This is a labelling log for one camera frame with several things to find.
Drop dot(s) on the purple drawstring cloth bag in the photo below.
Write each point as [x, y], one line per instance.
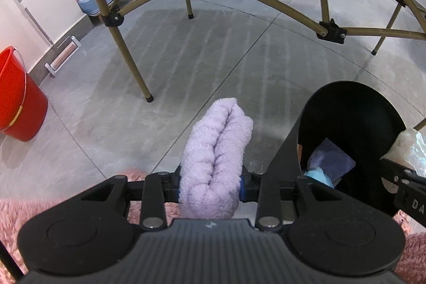
[332, 160]

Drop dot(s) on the clear plastic bag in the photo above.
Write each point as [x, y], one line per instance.
[409, 150]

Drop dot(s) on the light blue plush cloth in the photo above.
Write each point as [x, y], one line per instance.
[319, 175]

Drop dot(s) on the lilac fluffy towel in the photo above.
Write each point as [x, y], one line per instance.
[212, 162]

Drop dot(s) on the black round trash bin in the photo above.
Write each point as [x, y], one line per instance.
[354, 117]

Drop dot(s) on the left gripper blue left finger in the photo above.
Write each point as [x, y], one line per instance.
[175, 179]

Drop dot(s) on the red plastic bucket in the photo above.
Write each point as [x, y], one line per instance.
[23, 104]

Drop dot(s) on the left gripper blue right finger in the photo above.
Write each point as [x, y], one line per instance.
[247, 189]

